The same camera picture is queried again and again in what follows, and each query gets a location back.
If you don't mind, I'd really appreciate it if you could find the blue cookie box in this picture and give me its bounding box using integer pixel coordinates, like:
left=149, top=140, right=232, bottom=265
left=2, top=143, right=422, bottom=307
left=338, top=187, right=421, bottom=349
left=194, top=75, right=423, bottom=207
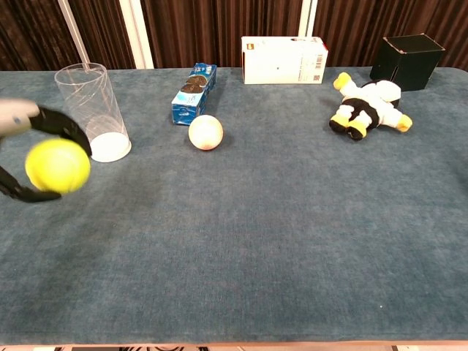
left=170, top=62, right=218, bottom=127

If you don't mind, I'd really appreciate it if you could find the white cardboard box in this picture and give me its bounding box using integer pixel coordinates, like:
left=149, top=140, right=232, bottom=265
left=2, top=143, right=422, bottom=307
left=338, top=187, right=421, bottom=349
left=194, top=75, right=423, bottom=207
left=241, top=35, right=329, bottom=86

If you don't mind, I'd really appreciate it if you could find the blue table cloth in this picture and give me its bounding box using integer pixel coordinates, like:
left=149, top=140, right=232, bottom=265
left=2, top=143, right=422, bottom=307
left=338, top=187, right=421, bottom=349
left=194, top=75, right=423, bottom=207
left=0, top=65, right=468, bottom=347

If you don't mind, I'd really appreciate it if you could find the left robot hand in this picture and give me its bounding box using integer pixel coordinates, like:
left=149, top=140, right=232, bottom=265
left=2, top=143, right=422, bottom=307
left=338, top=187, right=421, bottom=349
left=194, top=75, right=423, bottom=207
left=0, top=97, right=93, bottom=204

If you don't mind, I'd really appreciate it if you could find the wide white post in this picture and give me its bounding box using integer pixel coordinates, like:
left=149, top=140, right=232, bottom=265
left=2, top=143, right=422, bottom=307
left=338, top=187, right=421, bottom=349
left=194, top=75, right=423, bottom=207
left=118, top=0, right=155, bottom=70

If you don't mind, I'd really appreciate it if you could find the dark brown curtain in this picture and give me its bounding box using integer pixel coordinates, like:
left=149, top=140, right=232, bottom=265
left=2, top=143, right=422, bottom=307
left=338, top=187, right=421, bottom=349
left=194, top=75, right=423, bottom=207
left=0, top=0, right=468, bottom=72

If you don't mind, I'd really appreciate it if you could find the yellow tennis ball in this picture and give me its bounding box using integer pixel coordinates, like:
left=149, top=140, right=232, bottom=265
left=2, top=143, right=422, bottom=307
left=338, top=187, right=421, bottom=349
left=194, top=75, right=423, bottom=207
left=24, top=137, right=91, bottom=195

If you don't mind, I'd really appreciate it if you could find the white baseball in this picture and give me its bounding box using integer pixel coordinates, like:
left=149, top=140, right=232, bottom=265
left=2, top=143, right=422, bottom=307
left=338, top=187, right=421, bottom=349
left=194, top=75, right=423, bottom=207
left=188, top=114, right=224, bottom=151

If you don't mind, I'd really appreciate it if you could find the narrow white post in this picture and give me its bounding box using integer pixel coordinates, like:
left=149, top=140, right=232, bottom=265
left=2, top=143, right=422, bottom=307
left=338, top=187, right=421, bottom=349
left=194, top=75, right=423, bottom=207
left=298, top=0, right=318, bottom=38

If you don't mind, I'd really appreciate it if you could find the slanted white pole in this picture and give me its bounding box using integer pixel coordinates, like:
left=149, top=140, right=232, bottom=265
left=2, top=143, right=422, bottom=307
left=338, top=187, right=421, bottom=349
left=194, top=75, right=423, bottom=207
left=57, top=0, right=91, bottom=71

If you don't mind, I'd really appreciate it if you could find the black white plush penguin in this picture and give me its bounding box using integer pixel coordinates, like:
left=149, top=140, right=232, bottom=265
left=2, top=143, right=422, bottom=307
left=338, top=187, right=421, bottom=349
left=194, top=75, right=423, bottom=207
left=328, top=72, right=414, bottom=142

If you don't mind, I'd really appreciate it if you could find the clear plastic cup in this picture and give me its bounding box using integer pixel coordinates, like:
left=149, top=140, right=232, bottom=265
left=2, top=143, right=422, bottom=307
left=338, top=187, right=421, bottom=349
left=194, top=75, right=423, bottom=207
left=53, top=62, right=132, bottom=163

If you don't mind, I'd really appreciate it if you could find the black cardboard box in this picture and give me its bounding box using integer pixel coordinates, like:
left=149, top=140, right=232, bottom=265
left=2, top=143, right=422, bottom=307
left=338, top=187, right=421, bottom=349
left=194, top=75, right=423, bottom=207
left=369, top=33, right=446, bottom=92

